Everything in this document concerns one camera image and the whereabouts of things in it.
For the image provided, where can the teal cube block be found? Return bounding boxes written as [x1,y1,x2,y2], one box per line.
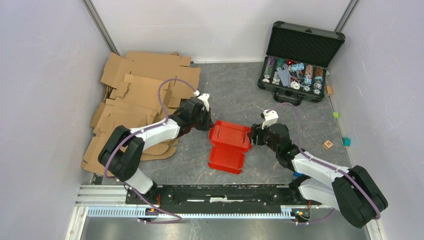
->
[342,136,351,148]

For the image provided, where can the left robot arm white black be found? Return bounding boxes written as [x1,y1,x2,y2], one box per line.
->
[97,93,214,204]

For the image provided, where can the aluminium frame rail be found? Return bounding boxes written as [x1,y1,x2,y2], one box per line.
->
[65,184,383,240]

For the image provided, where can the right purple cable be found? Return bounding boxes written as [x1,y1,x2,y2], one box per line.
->
[271,101,382,226]

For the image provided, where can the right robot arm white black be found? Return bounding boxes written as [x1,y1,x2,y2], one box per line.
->
[247,123,389,228]

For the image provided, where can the red paper box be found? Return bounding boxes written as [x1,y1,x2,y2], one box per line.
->
[207,120,252,175]

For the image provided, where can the black poker chip case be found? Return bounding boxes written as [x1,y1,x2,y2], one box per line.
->
[257,21,346,106]

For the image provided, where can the blue toy block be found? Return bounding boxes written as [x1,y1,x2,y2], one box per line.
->
[293,171,304,178]

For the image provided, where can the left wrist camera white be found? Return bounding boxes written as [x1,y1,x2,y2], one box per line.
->
[193,90,211,112]

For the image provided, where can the small brown wooden block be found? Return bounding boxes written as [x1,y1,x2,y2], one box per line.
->
[326,86,333,96]

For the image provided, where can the stack of flat brown cardboard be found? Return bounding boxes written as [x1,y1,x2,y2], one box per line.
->
[81,51,201,175]

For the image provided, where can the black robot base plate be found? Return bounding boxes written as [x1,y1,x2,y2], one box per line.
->
[144,184,321,215]

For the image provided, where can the wooden letter block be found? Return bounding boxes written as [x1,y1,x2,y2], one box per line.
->
[321,140,334,150]

